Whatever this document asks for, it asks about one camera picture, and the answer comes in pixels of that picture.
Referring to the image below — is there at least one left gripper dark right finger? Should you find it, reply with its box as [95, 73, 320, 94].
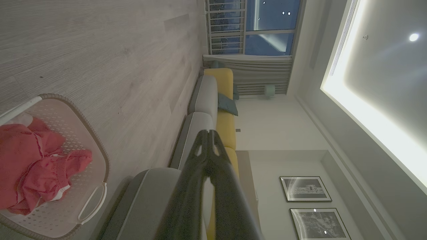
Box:
[209, 130, 264, 240]

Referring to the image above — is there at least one white perforated laundry basket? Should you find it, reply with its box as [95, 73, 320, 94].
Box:
[0, 94, 110, 240]

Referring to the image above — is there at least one long ceiling air vent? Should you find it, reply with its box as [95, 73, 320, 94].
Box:
[329, 0, 359, 76]

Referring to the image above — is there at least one white metal window railing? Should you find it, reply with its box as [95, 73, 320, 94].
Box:
[205, 0, 247, 55]

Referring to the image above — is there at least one black framed wall picture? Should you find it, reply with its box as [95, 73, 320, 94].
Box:
[280, 176, 333, 203]
[290, 208, 351, 240]

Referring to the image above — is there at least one large glass window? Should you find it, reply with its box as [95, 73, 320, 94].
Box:
[245, 0, 302, 56]

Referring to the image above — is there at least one large teal cushion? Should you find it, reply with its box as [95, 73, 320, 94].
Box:
[218, 93, 239, 116]

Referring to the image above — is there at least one grey pleated curtain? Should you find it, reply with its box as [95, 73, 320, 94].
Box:
[203, 54, 293, 97]

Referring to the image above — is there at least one red garment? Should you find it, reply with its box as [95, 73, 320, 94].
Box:
[0, 117, 93, 215]

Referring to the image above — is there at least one grey and yellow sofa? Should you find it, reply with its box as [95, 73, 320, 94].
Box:
[97, 68, 261, 240]

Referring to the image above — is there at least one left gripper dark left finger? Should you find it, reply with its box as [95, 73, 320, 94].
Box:
[155, 130, 210, 240]

